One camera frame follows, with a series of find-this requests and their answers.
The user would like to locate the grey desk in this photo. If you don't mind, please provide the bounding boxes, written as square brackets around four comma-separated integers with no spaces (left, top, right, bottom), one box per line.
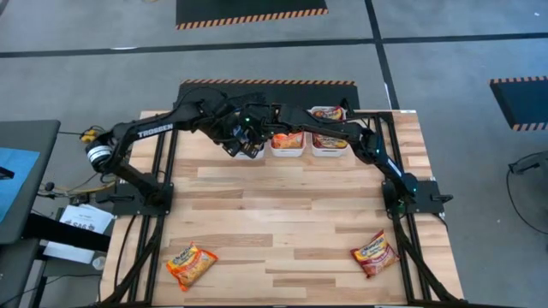
[0,119,62,245]

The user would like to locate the black desk beam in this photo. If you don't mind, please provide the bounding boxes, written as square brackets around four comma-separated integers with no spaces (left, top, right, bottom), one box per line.
[23,212,112,253]

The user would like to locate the blue desk pad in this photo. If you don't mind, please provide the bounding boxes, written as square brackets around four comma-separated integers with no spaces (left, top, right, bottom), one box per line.
[0,147,41,223]

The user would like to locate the black aluminium table frame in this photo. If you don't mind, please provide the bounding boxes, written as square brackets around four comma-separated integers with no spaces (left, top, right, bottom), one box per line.
[100,110,468,307]

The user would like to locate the orange Maruchan ramen packet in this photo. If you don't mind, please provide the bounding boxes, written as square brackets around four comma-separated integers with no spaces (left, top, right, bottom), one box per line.
[165,242,219,293]
[271,132,305,150]

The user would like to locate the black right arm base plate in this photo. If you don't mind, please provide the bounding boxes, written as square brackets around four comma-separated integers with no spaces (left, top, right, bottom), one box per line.
[382,179,454,215]

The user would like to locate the black hazard-striped floor mat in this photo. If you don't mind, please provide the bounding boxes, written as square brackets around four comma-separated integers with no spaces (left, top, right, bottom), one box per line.
[489,75,548,132]
[173,78,360,111]
[176,0,330,31]

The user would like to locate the white printed paper sheets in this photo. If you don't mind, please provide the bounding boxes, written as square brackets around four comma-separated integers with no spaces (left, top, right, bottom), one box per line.
[42,204,116,264]

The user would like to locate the red Maruchan ramen packet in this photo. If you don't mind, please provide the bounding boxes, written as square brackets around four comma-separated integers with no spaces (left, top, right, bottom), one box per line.
[313,133,348,150]
[349,229,401,280]
[314,106,346,121]

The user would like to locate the black floor cable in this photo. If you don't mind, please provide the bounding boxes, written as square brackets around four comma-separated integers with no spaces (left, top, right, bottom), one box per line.
[506,169,548,235]

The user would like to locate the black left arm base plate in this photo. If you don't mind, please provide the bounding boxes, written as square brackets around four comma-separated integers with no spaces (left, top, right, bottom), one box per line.
[94,181,175,216]

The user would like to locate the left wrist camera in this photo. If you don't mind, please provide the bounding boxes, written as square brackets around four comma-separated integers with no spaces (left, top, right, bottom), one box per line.
[221,139,243,158]

